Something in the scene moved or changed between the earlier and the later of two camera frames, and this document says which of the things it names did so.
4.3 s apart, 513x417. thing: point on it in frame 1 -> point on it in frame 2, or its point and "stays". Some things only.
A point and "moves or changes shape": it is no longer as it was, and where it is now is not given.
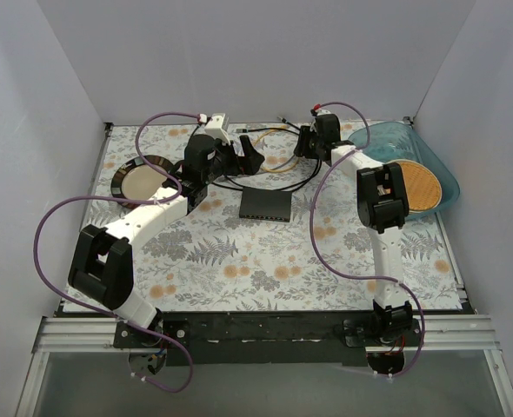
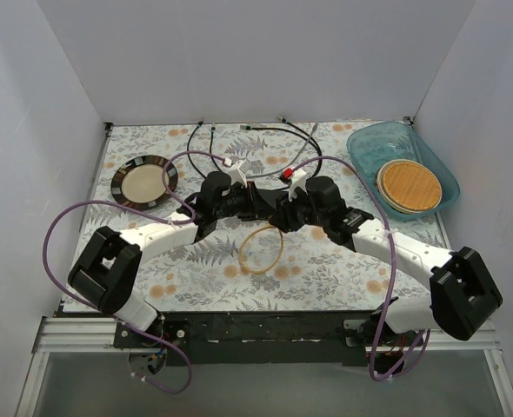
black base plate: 263,339 stays
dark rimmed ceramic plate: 135,180 stays
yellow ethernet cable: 264,168 -> 276,261
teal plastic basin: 394,141 stays
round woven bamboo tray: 423,191 stays
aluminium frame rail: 435,334 stays
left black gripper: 231,156 -> 248,200
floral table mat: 258,217 stays
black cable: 296,129 moves or changes shape
